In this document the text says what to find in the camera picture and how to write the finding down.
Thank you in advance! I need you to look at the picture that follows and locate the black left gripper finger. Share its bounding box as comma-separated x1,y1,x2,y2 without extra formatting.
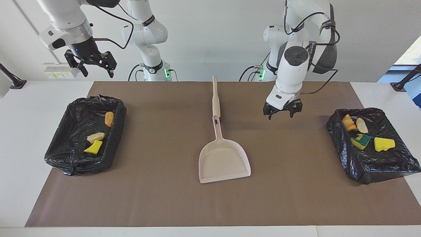
263,103,280,120
288,100,303,118

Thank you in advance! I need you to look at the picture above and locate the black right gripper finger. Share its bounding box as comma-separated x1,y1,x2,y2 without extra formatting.
95,51,117,78
65,49,88,77

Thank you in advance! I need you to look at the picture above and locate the pale ridged foam chunk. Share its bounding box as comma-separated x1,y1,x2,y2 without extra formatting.
342,114,358,132

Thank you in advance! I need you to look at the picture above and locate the beige foam rock chunk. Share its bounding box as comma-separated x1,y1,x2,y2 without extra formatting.
356,118,369,134

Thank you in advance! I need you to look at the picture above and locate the beige plastic dustpan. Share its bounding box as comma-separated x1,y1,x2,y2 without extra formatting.
199,115,252,184

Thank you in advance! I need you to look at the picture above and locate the pale yellow foam chunk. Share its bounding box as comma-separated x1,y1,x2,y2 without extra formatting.
87,132,106,144

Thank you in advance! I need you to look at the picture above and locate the bin lined with black bag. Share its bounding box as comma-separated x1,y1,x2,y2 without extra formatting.
44,95,127,176
326,107,421,185

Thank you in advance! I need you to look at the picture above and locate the black monitor stand foot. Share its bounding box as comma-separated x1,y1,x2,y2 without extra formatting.
0,63,27,90
390,64,421,92

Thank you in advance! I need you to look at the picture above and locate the brown table mat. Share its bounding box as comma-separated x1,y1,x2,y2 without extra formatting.
25,81,421,227

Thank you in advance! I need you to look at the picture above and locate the bright window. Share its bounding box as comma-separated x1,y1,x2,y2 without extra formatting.
394,36,421,65

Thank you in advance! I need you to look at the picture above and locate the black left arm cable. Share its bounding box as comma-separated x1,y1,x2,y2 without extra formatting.
284,0,339,95

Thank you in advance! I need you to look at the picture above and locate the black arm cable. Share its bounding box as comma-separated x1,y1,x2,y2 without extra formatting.
92,3,135,50
284,0,339,95

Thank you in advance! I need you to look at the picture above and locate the white wall socket box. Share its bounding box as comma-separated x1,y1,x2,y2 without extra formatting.
44,63,79,79

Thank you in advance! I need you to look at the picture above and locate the black right base cable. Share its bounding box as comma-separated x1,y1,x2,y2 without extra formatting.
128,64,145,82

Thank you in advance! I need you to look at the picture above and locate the black base cable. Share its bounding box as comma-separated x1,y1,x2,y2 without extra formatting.
128,64,145,82
238,65,265,82

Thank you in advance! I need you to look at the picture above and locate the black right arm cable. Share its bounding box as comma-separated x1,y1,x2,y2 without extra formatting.
92,3,135,50

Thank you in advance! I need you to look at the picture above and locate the black left base cable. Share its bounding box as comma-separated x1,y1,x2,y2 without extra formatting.
238,65,265,82

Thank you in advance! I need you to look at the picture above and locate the white wall cable conduit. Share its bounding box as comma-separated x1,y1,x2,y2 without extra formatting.
12,0,61,64

